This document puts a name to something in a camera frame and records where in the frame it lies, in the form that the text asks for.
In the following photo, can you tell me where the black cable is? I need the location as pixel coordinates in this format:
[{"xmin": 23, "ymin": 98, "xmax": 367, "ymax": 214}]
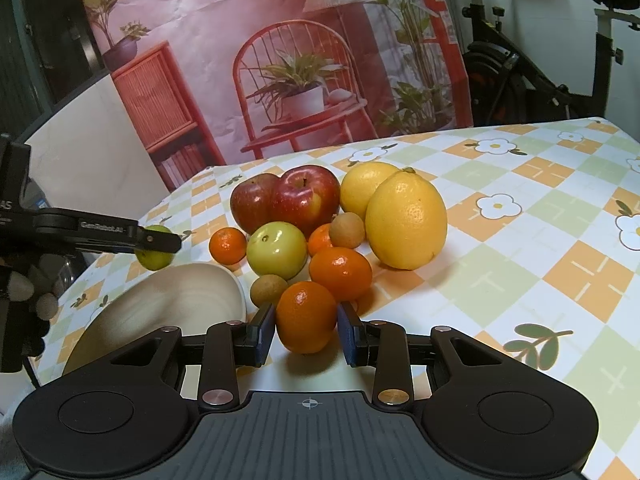
[{"xmin": 21, "ymin": 354, "xmax": 45, "ymax": 391}]

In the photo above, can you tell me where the orange mandarin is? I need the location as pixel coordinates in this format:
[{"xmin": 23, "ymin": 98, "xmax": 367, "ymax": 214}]
[
  {"xmin": 276, "ymin": 281, "xmax": 338, "ymax": 354},
  {"xmin": 209, "ymin": 227, "xmax": 248, "ymax": 266},
  {"xmin": 306, "ymin": 223, "xmax": 335, "ymax": 257},
  {"xmin": 308, "ymin": 247, "xmax": 373, "ymax": 303}
]

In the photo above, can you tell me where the printed backdrop cloth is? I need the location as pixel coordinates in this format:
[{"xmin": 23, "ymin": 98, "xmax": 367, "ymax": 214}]
[{"xmin": 70, "ymin": 0, "xmax": 476, "ymax": 193}]

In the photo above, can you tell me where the yellow-green apple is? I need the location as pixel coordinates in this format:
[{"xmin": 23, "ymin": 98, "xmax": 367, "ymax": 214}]
[{"xmin": 246, "ymin": 221, "xmax": 308, "ymax": 282}]

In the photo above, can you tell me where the brown kiwi lower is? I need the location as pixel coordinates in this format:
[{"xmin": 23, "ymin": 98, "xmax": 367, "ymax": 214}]
[{"xmin": 250, "ymin": 274, "xmax": 290, "ymax": 309}]

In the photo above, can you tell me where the large yellow lemon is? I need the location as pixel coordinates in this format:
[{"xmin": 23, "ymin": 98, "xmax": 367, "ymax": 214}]
[{"xmin": 365, "ymin": 167, "xmax": 448, "ymax": 271}]

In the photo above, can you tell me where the black exercise bike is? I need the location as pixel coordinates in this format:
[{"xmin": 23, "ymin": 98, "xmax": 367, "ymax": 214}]
[{"xmin": 432, "ymin": 0, "xmax": 640, "ymax": 128}]

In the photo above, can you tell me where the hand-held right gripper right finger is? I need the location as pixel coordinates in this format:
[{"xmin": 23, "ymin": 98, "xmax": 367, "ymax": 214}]
[{"xmin": 337, "ymin": 302, "xmax": 503, "ymax": 407}]

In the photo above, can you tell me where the small green fruit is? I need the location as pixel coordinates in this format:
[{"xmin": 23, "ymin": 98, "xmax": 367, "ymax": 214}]
[{"xmin": 136, "ymin": 225, "xmax": 176, "ymax": 272}]

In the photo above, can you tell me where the checkered floral tablecloth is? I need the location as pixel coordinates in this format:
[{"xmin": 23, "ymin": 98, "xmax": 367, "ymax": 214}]
[{"xmin": 37, "ymin": 117, "xmax": 640, "ymax": 480}]

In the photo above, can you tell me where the brown kiwi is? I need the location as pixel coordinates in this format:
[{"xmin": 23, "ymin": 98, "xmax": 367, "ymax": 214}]
[
  {"xmin": 329, "ymin": 212, "xmax": 366, "ymax": 250},
  {"xmin": 250, "ymin": 274, "xmax": 290, "ymax": 309}
]

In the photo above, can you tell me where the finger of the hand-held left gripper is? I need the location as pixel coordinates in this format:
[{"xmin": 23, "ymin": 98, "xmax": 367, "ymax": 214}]
[{"xmin": 35, "ymin": 210, "xmax": 182, "ymax": 256}]

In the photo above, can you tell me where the brown kiwi upper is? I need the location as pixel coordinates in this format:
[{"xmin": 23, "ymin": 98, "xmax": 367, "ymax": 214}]
[{"xmin": 329, "ymin": 212, "xmax": 366, "ymax": 250}]

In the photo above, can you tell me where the bright red apple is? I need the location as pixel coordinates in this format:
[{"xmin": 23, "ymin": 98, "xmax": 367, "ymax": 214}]
[{"xmin": 272, "ymin": 165, "xmax": 342, "ymax": 237}]

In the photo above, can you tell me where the round yellow lemon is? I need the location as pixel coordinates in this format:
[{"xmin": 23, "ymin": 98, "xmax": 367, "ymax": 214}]
[{"xmin": 340, "ymin": 161, "xmax": 401, "ymax": 221}]

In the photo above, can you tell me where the person's left hand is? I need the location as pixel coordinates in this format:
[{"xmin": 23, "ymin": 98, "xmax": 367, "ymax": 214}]
[{"xmin": 0, "ymin": 254, "xmax": 59, "ymax": 373}]

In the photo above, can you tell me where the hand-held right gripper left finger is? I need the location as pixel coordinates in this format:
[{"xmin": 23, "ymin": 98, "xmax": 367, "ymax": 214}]
[{"xmin": 111, "ymin": 302, "xmax": 277, "ymax": 407}]

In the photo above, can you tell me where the dark red apple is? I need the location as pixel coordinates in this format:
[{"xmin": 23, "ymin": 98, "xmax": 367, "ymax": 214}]
[{"xmin": 230, "ymin": 173, "xmax": 281, "ymax": 236}]

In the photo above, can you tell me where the cream ceramic bowl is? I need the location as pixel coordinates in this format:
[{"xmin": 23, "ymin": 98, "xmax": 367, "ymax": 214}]
[{"xmin": 62, "ymin": 262, "xmax": 248, "ymax": 376}]

